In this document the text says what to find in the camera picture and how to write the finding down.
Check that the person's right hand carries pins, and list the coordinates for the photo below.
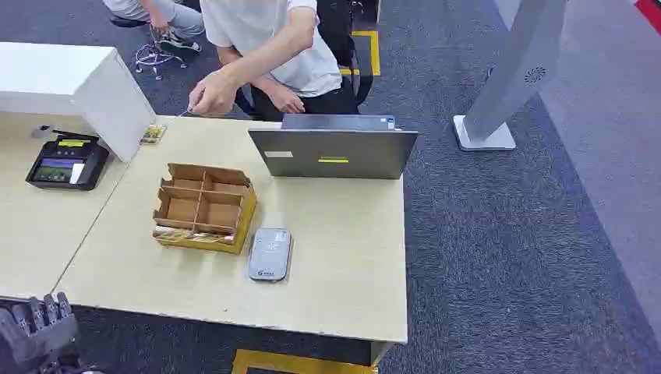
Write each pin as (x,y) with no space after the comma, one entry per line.
(288,100)

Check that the person's left hand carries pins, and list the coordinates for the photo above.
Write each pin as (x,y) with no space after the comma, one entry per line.
(214,95)

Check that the person in chair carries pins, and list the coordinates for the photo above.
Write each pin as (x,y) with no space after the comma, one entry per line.
(268,46)

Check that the grey laptop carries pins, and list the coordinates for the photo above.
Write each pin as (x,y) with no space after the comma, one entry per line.
(335,155)

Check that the black office chair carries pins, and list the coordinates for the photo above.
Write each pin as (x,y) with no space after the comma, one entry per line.
(335,31)

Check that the crouching person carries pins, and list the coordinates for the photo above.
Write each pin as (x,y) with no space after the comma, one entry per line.
(178,16)

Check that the wooden compartment box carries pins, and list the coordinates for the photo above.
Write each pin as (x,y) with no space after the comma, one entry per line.
(227,186)

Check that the stack of cards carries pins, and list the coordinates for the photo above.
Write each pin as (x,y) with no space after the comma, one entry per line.
(191,236)

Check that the grey flat pocket device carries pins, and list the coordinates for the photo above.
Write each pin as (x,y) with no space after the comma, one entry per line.
(269,255)

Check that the white desk partition box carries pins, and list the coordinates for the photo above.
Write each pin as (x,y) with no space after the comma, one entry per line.
(57,72)

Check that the black card reader terminal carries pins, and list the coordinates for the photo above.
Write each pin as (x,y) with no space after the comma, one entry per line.
(67,162)

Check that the grey round desk grommet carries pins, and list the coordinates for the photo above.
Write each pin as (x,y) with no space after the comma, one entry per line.
(40,132)

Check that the grey pillar stand, white base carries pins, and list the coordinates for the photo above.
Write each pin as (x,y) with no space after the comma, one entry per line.
(516,62)

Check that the red floor mat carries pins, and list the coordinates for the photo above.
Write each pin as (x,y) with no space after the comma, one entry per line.
(651,13)

